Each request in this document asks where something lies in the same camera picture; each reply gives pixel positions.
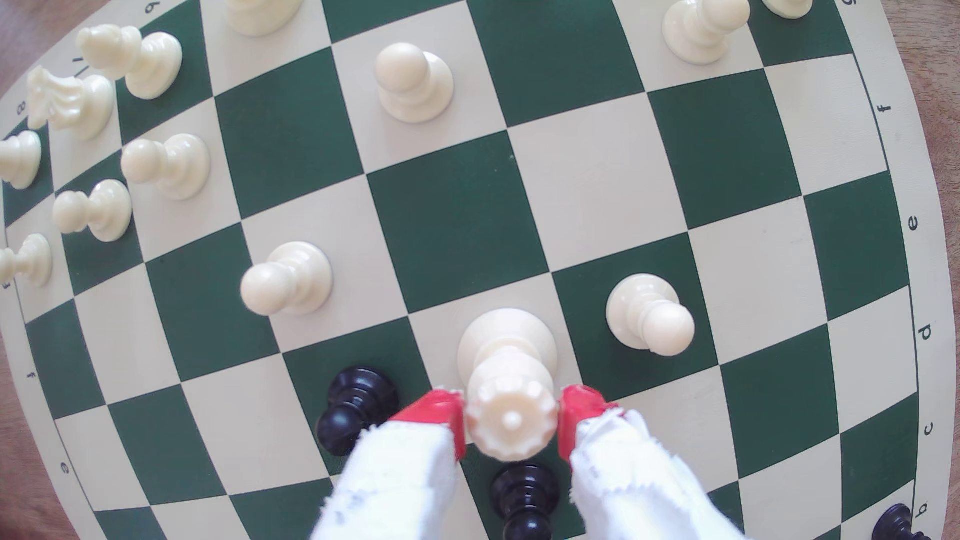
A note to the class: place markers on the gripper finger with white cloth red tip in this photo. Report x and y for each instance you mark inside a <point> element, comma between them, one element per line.
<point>630,480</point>
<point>397,480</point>

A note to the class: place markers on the black chess pawn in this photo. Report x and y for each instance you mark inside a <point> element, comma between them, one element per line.
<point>525,495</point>
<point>352,409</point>
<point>896,523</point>

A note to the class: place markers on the white chess pawn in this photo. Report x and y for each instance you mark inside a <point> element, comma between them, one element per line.
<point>412,86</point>
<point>172,165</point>
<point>645,311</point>
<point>289,277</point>
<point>787,6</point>
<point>30,260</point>
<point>697,30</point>
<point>101,210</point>

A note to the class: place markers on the green and cream chess mat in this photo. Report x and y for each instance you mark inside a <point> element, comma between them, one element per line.
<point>450,225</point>

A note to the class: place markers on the white chess bishop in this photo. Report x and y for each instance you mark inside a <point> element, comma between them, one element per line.
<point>146,64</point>

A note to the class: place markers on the white chess knight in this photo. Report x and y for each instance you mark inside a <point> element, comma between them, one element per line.
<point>82,105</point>

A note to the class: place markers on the white chess rook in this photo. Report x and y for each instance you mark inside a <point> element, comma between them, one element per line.
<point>19,159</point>

